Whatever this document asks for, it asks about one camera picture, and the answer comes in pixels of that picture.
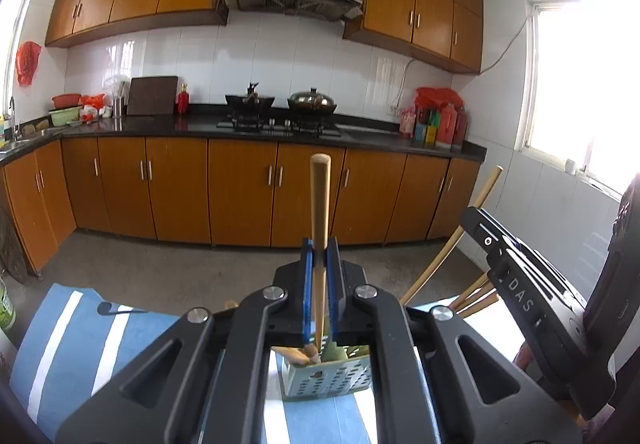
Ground red hanging plastic bag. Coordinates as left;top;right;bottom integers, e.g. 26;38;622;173
16;41;42;86

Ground dark red bottle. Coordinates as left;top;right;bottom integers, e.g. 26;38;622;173
452;106;469;150

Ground yellow green packets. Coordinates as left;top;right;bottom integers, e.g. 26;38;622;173
412;109;441;145

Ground green perforated utensil holder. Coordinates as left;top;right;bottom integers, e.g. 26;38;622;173
280;341;373;402

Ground green bottle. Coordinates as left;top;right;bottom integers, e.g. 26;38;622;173
0;274;17;331

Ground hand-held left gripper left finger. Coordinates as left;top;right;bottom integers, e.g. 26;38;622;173
55;238;317;444

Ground green basin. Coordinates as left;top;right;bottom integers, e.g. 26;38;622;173
48;106;83;127

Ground red bag beside basins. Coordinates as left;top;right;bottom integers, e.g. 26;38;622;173
80;94;107;122

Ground dark woven basket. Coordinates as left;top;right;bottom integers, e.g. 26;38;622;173
0;204;28;282

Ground gas stove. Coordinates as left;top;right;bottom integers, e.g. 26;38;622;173
216;116;343;137

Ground bright large window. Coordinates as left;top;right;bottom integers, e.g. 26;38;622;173
520;0;640;197

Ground red bag over bottles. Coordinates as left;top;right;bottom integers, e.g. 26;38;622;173
414;87;466;125

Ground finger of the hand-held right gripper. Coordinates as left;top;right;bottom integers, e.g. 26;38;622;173
459;206;617;422

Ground white wall cable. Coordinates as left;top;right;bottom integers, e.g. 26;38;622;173
395;14;531;110

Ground pink packet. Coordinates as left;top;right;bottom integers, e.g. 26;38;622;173
399;106;418;137

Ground red jug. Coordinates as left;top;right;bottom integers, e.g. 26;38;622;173
436;103;458;147

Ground lidded black pan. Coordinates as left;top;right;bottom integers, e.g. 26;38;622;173
287;87;338;117

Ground blue white striped tablecloth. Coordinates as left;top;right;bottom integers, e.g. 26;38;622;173
10;284;506;444

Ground black kitchen countertop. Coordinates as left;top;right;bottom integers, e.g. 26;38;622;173
0;103;488;167

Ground wooden lower kitchen cabinets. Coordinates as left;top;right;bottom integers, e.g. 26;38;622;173
0;136;483;272

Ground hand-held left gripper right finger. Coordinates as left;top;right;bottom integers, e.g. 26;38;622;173
324;238;583;444

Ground metal canister with clear bag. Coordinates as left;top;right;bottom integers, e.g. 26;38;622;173
102;74;132;119

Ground narrow window beside sink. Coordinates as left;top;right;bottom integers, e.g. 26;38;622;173
0;0;46;125

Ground dark cutting board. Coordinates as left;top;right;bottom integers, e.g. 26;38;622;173
126;76;180;117

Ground steel sink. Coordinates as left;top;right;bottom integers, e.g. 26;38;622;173
0;136;36;155

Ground black wok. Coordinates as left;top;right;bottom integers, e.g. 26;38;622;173
225;81;277;120

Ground metal faucet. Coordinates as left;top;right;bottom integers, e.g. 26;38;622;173
7;96;23;140

